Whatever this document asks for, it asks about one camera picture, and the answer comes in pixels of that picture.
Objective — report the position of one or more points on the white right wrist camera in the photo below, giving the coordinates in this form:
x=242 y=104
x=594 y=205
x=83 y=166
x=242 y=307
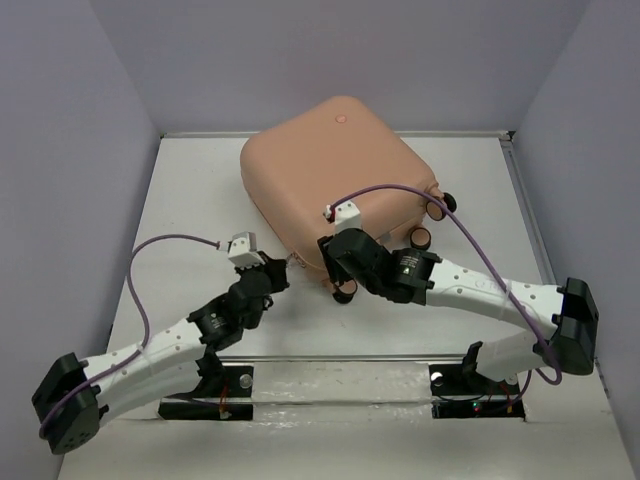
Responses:
x=344 y=216

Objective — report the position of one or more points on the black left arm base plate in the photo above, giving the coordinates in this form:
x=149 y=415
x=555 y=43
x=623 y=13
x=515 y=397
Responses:
x=230 y=401

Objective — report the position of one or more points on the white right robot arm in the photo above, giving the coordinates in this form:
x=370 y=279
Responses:
x=558 y=323

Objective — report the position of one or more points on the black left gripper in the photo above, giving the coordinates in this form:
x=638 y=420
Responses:
x=275 y=269

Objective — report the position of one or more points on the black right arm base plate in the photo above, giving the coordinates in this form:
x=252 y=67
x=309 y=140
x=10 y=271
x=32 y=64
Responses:
x=454 y=396

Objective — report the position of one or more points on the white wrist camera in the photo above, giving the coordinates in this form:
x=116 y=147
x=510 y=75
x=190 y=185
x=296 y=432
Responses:
x=344 y=216
x=241 y=250

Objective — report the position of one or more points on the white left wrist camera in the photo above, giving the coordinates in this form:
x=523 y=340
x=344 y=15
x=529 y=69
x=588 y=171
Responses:
x=241 y=250

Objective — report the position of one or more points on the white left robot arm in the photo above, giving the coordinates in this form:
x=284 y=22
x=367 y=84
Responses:
x=77 y=396

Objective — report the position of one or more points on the pink hard-shell suitcase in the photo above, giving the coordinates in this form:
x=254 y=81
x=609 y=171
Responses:
x=294 y=170

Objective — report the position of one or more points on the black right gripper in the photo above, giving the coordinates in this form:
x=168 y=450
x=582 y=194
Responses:
x=335 y=279

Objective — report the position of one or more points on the aluminium table rail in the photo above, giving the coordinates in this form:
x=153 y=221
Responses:
x=343 y=358

